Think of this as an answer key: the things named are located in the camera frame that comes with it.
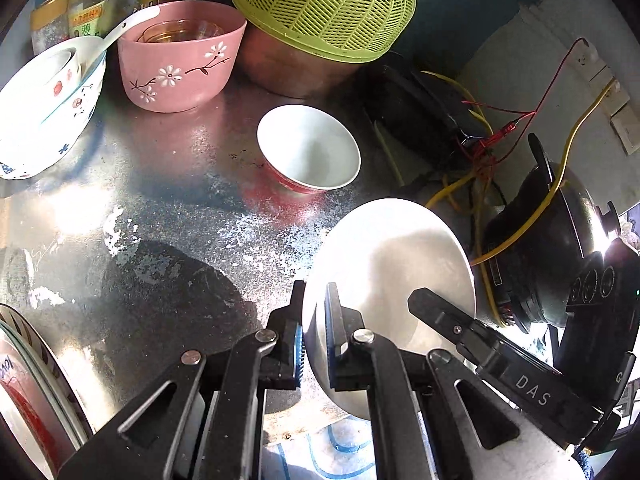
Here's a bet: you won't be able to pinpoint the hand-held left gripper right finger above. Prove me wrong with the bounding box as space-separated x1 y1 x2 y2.
324 282 581 480

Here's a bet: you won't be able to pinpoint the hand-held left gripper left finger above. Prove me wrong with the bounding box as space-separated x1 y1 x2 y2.
57 280 307 480

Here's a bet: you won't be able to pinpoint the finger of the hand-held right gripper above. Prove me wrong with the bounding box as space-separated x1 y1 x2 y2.
407 287 501 366

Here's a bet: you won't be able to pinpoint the plain white plate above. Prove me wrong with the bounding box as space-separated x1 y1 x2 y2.
301 198 477 420

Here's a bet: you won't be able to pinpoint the white bear print plate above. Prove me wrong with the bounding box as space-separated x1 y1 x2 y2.
260 412 381 480

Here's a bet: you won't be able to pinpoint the black electric wok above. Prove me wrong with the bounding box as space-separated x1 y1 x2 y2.
480 132 626 333

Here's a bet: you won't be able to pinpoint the red bowl white inside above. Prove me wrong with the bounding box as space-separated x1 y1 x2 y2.
256 105 362 196

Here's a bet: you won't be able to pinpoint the white plate dashed rim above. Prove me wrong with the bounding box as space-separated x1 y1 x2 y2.
0 305 96 480

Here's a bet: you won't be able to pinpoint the black electrical box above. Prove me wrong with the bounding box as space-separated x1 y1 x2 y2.
362 52 493 161

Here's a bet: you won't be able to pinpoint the copper metal pot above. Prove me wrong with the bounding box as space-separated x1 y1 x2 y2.
240 25 373 100

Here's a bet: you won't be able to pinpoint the pink floral bowl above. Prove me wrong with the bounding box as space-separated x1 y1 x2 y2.
117 1 247 113

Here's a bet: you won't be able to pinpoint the green plastic colander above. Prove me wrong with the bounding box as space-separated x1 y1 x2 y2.
229 0 417 63

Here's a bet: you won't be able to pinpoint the clear glass cup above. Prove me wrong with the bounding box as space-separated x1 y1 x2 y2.
137 19 226 43

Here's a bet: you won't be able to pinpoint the white cartoon print bowl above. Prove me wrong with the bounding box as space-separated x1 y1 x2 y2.
0 35 107 181

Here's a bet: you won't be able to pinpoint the white ceramic spoon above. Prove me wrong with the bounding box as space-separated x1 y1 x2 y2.
82 4 162 61

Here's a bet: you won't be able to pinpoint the small white printed cup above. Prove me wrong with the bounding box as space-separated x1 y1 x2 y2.
35 47 82 103

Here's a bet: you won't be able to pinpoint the labelled yellow sauce bottle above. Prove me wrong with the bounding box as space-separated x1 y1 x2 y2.
67 0 115 41

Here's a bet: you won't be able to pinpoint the seasoning jar yellow lid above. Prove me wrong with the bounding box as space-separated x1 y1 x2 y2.
30 0 71 56

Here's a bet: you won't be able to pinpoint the yellow power cable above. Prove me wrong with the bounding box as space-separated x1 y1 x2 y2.
420 72 617 328

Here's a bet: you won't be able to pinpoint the red wires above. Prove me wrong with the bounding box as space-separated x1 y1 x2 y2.
452 37 601 171

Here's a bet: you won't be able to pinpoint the white wall socket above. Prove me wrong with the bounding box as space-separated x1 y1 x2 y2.
610 105 640 156
575 42 631 111

